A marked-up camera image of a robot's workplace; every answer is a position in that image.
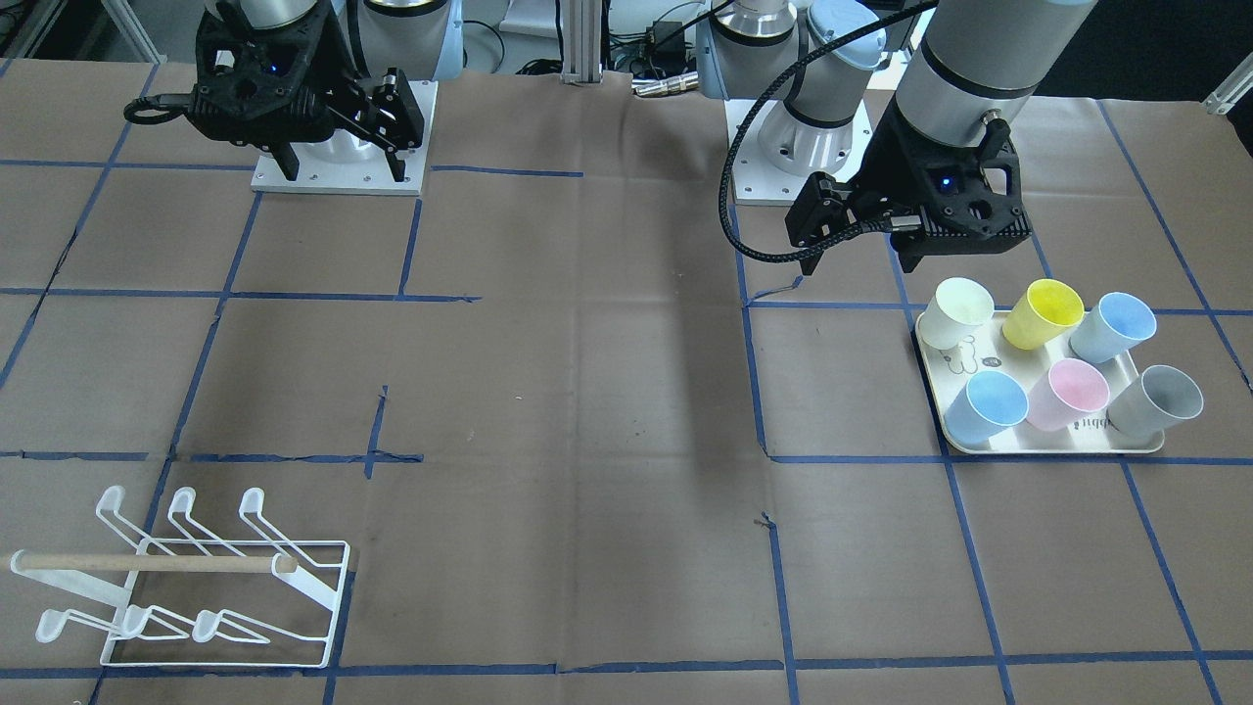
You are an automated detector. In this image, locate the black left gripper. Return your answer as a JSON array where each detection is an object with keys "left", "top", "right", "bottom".
[{"left": 786, "top": 100, "right": 1032, "bottom": 275}]

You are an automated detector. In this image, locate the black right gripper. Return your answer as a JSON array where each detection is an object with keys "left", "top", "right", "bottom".
[{"left": 185, "top": 5, "right": 426, "bottom": 183}]

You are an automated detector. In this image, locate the white plastic cup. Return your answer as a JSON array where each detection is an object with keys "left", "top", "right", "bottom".
[{"left": 916, "top": 277, "right": 995, "bottom": 351}]

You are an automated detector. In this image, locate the light blue plastic cup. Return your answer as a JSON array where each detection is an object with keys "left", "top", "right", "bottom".
[{"left": 944, "top": 369, "right": 1029, "bottom": 447}]

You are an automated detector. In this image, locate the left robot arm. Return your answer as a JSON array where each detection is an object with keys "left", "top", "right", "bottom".
[{"left": 694, "top": 1, "right": 1093, "bottom": 275}]

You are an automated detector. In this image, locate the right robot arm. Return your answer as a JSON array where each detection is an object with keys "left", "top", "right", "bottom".
[{"left": 182, "top": 1, "right": 464, "bottom": 195}]

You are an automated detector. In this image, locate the yellow plastic cup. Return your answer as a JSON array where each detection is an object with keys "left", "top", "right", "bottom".
[{"left": 1002, "top": 278, "right": 1085, "bottom": 351}]

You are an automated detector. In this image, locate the pink plastic cup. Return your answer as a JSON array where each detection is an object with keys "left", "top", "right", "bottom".
[{"left": 1026, "top": 358, "right": 1110, "bottom": 432}]

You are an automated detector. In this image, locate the light blue cup on tray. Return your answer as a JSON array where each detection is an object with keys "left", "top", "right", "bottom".
[{"left": 1069, "top": 293, "right": 1157, "bottom": 364}]

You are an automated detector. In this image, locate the grey plastic cup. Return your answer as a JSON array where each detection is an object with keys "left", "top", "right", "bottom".
[{"left": 1108, "top": 364, "right": 1205, "bottom": 440}]

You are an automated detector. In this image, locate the cream serving tray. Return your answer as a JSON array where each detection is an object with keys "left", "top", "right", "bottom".
[{"left": 913, "top": 308, "right": 1167, "bottom": 456}]

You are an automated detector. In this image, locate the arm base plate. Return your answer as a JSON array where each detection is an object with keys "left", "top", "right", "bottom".
[
  {"left": 724, "top": 98, "right": 892, "bottom": 209},
  {"left": 251, "top": 80, "right": 440, "bottom": 197}
]

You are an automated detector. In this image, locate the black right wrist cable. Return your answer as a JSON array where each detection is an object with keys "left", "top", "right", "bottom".
[{"left": 123, "top": 94, "right": 202, "bottom": 126}]

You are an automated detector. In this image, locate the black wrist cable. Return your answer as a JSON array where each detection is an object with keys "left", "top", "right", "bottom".
[
  {"left": 123, "top": 94, "right": 202, "bottom": 126},
  {"left": 719, "top": 0, "right": 941, "bottom": 265}
]

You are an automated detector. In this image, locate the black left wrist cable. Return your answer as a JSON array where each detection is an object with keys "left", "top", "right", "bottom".
[{"left": 719, "top": 0, "right": 941, "bottom": 265}]

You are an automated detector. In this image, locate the aluminium frame post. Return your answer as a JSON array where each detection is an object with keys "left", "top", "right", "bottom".
[{"left": 558, "top": 0, "right": 606, "bottom": 85}]

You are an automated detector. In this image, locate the white wire cup rack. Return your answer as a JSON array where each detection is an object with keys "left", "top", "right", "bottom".
[{"left": 9, "top": 486, "right": 350, "bottom": 671}]

